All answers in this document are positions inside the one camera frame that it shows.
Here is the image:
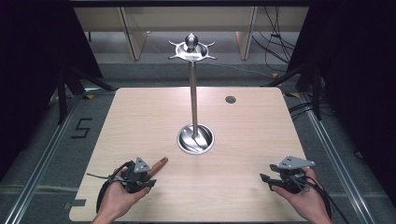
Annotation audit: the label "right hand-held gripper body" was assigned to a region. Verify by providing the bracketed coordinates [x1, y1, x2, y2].
[269, 155, 317, 195]

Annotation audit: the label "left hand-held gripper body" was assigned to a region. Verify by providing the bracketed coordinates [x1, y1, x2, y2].
[120, 156, 153, 194]

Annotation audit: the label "brown wooden utensil handle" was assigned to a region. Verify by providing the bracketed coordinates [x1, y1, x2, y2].
[148, 156, 169, 179]

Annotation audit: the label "person's left hand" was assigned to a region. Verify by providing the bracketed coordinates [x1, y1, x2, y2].
[99, 167, 151, 222]

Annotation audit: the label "person's right hand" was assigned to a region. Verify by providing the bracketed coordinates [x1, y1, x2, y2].
[271, 167, 332, 220]

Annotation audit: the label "black metal stand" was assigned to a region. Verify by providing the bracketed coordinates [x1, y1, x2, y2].
[261, 61, 323, 121]
[55, 64, 118, 126]

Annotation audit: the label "tall steel utensil stand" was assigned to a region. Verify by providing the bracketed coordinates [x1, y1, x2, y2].
[167, 32, 218, 156]

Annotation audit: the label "black curtain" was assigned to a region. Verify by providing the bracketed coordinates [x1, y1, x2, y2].
[0, 0, 105, 183]
[285, 0, 396, 200]

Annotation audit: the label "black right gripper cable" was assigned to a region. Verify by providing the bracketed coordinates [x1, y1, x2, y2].
[292, 174, 351, 224]

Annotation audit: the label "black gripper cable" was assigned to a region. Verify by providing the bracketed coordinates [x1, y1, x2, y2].
[292, 174, 351, 224]
[86, 161, 134, 215]

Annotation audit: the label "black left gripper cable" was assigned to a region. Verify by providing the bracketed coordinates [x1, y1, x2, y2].
[86, 161, 134, 215]

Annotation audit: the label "aluminium floor rail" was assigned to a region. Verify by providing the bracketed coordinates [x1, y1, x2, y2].
[2, 92, 86, 224]
[298, 92, 375, 224]

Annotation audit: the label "black cables by stand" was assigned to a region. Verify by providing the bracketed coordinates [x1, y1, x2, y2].
[288, 100, 331, 121]

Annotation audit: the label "thin white floor cable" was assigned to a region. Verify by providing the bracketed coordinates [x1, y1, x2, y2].
[214, 63, 276, 79]

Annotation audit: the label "black floor cables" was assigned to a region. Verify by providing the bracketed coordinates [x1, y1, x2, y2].
[251, 6, 297, 73]

